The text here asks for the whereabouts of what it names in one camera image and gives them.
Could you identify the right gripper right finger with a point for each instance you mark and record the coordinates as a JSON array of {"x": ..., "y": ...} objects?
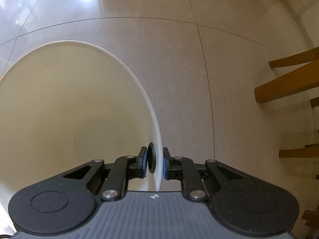
[{"x": 199, "y": 182}]

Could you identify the wooden chair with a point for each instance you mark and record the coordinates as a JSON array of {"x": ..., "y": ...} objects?
[{"x": 302, "y": 79}]

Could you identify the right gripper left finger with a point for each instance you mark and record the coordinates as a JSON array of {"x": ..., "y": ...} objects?
[{"x": 109, "y": 182}]

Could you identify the white plastic bucket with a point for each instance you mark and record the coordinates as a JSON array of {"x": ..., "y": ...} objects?
[{"x": 66, "y": 103}]

